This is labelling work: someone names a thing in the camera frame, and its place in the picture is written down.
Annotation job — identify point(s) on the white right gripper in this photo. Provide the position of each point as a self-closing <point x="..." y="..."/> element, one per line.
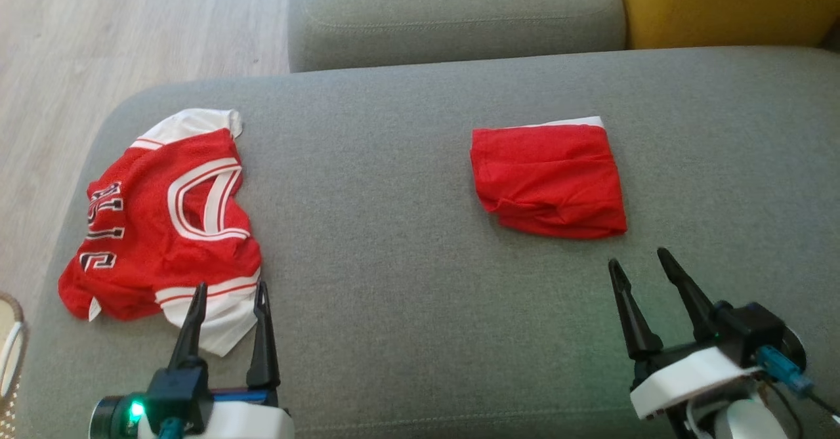
<point x="689" y="380"/>

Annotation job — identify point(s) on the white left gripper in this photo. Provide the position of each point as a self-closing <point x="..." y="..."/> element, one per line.
<point x="249" y="422"/>

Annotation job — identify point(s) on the red white basketball jersey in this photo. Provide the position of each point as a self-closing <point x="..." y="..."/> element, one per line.
<point x="144" y="249"/>

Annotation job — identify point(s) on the red sports shorts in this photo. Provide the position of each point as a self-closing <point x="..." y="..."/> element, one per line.
<point x="551" y="176"/>

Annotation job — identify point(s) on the large grey sofa seat cushion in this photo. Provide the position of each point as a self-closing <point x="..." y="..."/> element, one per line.
<point x="420" y="281"/>

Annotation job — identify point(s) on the woven wicker basket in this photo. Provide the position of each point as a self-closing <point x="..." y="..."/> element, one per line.
<point x="13" y="334"/>

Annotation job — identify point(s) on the yellow cushion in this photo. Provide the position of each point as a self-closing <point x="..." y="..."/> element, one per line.
<point x="728" y="2"/>

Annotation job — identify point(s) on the dark grey sofa backrest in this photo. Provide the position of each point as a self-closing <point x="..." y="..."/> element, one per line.
<point x="832" y="37"/>

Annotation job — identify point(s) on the small grey sofa cushion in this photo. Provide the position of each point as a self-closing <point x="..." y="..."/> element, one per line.
<point x="459" y="16"/>

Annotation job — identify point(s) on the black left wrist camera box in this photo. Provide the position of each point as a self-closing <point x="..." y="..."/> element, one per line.
<point x="177" y="390"/>

